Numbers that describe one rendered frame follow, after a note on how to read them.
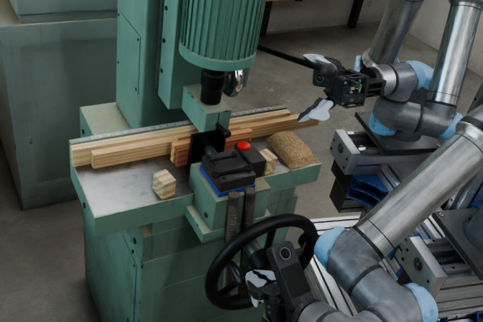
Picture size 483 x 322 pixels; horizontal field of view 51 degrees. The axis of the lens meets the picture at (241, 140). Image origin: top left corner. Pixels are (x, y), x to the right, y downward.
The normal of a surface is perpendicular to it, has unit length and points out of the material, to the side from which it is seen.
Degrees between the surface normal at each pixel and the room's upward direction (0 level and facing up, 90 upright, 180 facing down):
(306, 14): 90
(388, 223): 46
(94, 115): 0
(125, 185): 0
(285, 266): 30
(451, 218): 0
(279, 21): 90
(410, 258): 90
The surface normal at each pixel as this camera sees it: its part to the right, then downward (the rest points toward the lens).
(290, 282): 0.36, -0.40
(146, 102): 0.47, 0.57
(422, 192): -0.15, -0.21
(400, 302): 0.00, -0.79
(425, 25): -0.86, 0.18
